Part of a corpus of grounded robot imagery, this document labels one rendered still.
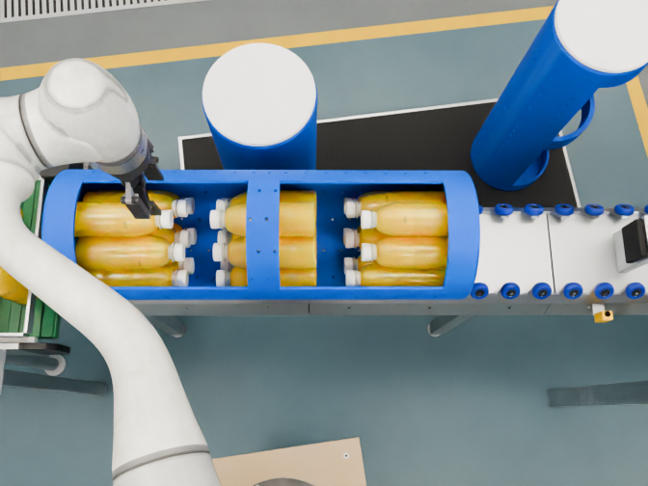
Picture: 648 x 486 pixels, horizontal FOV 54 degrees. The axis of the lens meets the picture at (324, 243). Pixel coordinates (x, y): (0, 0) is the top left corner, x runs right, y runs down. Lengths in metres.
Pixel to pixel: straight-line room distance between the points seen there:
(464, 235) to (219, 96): 0.69
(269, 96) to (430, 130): 1.10
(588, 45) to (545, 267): 0.57
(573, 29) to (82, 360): 1.98
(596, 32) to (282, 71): 0.80
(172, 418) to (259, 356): 1.79
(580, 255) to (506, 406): 0.99
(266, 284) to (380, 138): 1.33
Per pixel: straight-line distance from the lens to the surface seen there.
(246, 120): 1.58
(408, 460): 2.49
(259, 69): 1.64
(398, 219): 1.32
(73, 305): 0.78
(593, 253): 1.73
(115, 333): 0.74
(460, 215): 1.31
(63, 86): 0.86
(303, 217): 1.31
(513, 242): 1.66
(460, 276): 1.34
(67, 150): 0.90
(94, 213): 1.38
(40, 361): 2.45
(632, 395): 2.01
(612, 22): 1.88
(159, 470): 0.68
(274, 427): 2.46
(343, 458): 1.45
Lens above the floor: 2.45
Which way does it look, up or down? 75 degrees down
